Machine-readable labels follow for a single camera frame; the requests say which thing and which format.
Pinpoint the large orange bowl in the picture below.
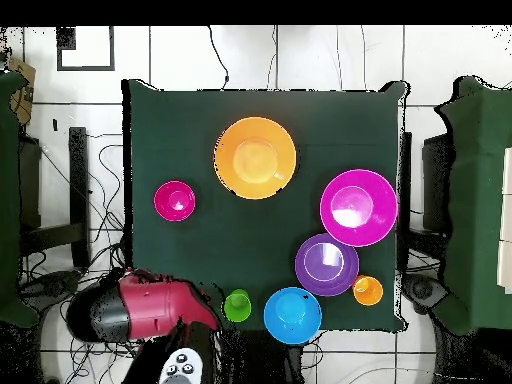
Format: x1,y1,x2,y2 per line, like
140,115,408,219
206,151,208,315
213,116,298,200

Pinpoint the dark green tablecloth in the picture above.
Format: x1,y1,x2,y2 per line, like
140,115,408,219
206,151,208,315
121,78,411,334

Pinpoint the small red bowl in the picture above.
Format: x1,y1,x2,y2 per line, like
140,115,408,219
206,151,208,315
153,180,197,223

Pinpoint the green cup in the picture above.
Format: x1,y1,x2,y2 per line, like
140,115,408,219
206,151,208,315
222,288,253,324

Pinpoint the purple bowl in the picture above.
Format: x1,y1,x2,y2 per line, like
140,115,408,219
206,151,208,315
294,233,360,298

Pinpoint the large blue bowl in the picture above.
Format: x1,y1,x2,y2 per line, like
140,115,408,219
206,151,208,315
263,286,324,346

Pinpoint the large pink bowl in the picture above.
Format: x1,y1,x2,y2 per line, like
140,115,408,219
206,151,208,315
319,169,399,248

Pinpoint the yellow-orange cup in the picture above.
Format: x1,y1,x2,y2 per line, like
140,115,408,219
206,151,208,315
351,274,384,307

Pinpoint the green-covered side table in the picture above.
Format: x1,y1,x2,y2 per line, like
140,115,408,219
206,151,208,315
0,70,41,329
433,75,512,337

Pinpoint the cardboard box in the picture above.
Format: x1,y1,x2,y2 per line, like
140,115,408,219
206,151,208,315
8,55,37,126

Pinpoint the tangle of floor cables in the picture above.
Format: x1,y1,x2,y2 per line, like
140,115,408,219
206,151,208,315
19,133,139,384

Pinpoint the black hanging cable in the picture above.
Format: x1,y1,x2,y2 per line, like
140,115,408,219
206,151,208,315
207,26,230,90

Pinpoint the black square floor frame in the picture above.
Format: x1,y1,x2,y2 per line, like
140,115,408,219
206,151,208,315
56,26,116,72

